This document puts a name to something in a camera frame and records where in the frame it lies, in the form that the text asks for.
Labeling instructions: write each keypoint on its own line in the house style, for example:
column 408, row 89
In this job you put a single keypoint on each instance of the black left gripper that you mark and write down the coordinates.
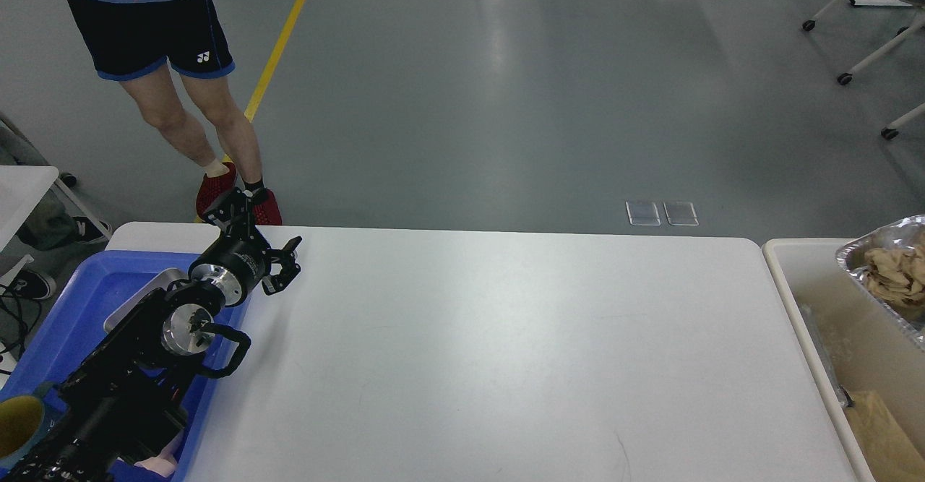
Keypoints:
column 239, row 259

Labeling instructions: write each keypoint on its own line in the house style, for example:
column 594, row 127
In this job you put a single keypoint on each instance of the stainless steel rectangular tray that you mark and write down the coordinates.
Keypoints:
column 161, row 280

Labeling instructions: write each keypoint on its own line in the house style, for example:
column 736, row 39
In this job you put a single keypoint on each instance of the pink plastic mug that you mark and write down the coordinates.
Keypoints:
column 165, row 463

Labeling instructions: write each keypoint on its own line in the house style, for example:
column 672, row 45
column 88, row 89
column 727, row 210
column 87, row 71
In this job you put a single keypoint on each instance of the aluminium foil tray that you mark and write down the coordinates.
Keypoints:
column 905, row 232

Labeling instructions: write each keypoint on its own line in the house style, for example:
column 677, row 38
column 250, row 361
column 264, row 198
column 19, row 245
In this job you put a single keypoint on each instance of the brown paper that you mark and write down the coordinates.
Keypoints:
column 896, row 275

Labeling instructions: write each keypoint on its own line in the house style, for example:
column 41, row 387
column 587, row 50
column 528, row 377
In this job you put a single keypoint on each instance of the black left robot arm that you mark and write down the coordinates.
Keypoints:
column 124, row 401

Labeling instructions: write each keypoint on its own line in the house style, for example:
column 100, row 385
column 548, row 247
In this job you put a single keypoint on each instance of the blue plastic tray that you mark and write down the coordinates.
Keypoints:
column 75, row 326

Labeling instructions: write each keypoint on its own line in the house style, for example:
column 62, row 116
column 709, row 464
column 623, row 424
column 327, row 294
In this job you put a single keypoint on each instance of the black sneaker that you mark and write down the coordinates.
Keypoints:
column 33, row 285

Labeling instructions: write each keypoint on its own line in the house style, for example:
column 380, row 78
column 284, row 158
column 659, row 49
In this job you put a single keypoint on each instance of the white side table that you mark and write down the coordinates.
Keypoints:
column 22, row 187

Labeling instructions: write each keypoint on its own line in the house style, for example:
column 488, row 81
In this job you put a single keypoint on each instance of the person in blue shirt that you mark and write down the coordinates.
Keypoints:
column 172, row 58

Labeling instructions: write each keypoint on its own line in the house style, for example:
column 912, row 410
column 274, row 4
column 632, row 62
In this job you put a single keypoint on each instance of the dark teal HOME mug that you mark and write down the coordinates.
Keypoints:
column 25, row 421

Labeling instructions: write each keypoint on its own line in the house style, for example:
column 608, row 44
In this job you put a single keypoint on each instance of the clear floor plate left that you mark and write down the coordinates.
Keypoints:
column 643, row 213

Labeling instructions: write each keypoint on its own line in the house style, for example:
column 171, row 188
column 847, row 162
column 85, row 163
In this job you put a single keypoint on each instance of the clear floor plate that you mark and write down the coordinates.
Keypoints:
column 681, row 213
column 643, row 213

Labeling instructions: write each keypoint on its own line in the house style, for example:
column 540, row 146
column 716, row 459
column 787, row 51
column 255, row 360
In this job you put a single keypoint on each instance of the clear floor plate right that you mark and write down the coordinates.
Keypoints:
column 681, row 213

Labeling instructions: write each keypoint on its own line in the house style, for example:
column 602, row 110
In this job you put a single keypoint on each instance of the beige plastic bin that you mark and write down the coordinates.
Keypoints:
column 867, row 361

